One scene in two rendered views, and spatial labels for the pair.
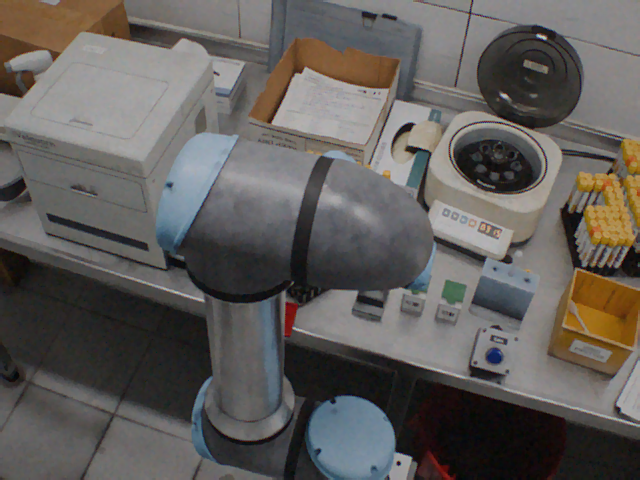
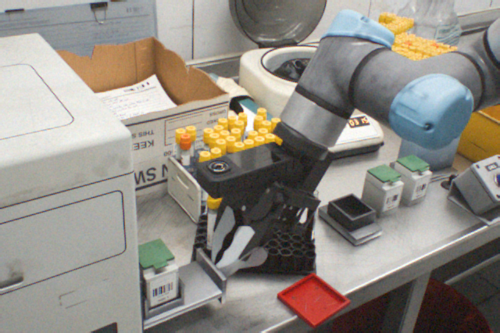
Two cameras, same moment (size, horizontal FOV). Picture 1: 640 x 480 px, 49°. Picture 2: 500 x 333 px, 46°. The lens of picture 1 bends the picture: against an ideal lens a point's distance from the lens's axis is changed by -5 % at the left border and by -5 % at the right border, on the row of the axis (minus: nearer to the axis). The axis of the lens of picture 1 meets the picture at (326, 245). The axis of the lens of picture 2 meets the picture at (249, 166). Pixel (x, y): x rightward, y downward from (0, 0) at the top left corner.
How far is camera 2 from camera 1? 92 cm
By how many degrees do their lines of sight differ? 41
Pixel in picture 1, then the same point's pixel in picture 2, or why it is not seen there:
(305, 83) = not seen: hidden behind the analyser
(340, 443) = not seen: outside the picture
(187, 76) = (41, 51)
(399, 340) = (415, 237)
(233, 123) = not seen: hidden behind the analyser
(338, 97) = (116, 102)
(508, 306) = (441, 156)
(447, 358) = (458, 223)
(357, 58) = (108, 55)
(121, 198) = (77, 251)
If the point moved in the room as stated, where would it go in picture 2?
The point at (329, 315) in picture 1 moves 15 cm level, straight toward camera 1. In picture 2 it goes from (345, 262) to (441, 320)
